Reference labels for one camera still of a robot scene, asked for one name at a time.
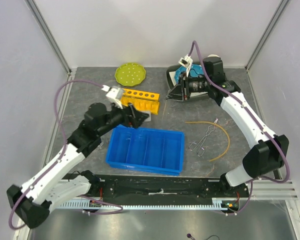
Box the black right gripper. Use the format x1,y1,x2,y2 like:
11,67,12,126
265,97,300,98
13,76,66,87
165,71,211,102

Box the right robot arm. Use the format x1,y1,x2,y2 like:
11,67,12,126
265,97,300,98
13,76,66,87
165,55,289,197

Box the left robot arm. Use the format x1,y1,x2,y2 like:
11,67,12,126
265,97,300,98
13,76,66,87
6,102,150,230

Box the dark grey tray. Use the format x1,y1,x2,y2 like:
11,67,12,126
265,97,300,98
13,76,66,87
166,62,211,102

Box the white wash bottle red cap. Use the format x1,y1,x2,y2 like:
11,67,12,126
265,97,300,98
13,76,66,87
144,115,152,122

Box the yellow test tube rack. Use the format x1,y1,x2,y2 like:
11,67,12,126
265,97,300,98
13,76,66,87
121,88,160,115

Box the white square board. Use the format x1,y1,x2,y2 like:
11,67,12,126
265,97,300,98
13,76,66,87
169,70,208,97

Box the blue polka dot plate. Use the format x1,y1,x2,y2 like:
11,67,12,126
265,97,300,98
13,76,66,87
176,64,204,78

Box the blue divided plastic bin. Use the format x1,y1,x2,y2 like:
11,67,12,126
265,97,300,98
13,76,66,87
105,125,185,176

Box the green polka dot plate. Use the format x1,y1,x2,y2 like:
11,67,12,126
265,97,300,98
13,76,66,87
114,62,146,87

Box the round glass flask white stopper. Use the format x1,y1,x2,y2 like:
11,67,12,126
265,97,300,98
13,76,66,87
97,141,105,149

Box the pink mug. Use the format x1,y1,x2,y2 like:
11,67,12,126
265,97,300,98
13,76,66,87
207,54,219,58

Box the metal crucible tongs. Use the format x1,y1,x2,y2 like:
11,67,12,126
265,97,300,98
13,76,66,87
188,124,216,157

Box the tan rubber tube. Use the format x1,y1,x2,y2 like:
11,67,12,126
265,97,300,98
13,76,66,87
184,118,231,163

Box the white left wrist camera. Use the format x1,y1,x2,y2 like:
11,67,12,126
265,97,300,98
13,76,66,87
101,85,125,109

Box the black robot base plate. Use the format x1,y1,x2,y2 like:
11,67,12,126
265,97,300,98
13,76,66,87
87,175,249,205

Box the white cable duct strip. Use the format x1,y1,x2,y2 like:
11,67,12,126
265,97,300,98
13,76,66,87
57,197,228,211

